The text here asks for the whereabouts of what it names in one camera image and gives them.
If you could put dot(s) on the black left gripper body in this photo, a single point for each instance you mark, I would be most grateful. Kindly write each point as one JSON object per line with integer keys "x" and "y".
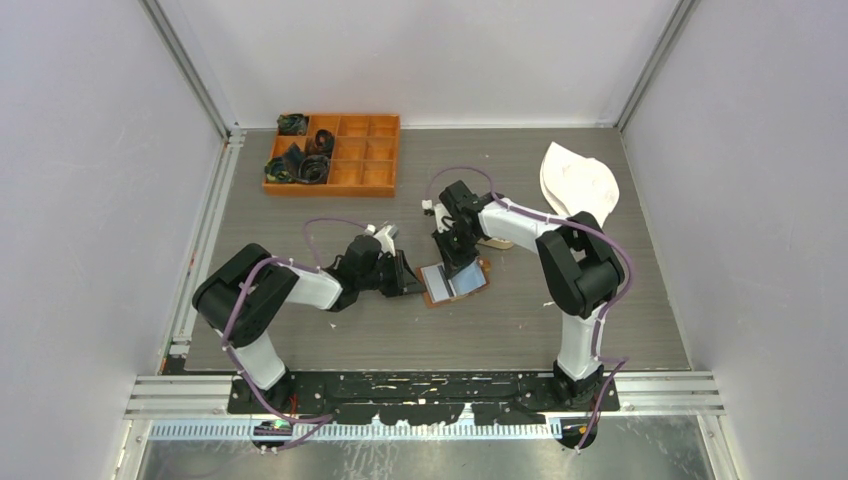
{"x": 392, "y": 277}

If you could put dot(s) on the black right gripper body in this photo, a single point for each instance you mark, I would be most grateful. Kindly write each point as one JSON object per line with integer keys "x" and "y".
{"x": 458, "y": 251}

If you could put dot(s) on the orange leather card holder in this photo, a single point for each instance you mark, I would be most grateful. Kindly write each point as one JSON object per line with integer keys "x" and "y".
{"x": 469, "y": 281}

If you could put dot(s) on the white card black stripe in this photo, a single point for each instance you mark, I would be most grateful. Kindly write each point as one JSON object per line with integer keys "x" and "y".
{"x": 439, "y": 286}

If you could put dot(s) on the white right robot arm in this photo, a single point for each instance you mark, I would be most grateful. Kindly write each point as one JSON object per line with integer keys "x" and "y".
{"x": 580, "y": 267}

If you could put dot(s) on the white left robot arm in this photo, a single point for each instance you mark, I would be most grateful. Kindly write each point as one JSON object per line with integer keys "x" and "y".
{"x": 241, "y": 299}

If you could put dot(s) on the beige oval tray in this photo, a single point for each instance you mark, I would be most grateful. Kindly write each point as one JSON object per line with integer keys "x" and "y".
{"x": 496, "y": 243}

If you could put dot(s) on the orange wooden compartment organizer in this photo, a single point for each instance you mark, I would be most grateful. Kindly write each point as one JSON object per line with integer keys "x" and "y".
{"x": 364, "y": 162}

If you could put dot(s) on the white bucket hat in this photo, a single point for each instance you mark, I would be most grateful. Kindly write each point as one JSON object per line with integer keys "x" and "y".
{"x": 572, "y": 183}

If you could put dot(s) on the black rolled belt lower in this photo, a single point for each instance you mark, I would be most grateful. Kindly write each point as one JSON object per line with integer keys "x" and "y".
{"x": 314, "y": 170}

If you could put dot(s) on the black rolled belt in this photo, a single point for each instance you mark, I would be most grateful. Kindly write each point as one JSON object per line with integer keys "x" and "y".
{"x": 314, "y": 170}
{"x": 323, "y": 143}

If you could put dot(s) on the black rolled belt centre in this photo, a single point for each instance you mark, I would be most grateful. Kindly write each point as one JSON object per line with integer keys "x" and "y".
{"x": 323, "y": 143}

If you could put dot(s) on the dark rolled belt top-left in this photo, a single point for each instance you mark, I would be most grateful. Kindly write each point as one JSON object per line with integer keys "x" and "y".
{"x": 294, "y": 124}

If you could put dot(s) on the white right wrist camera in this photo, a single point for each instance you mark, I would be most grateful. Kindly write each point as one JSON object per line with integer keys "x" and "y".
{"x": 442, "y": 217}

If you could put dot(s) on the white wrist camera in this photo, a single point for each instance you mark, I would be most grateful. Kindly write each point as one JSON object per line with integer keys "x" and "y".
{"x": 386, "y": 235}
{"x": 442, "y": 217}

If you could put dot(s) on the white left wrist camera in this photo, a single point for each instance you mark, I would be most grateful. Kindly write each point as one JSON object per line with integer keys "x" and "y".
{"x": 386, "y": 235}

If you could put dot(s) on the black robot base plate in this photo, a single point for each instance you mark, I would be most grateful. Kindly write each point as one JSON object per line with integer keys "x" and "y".
{"x": 418, "y": 398}

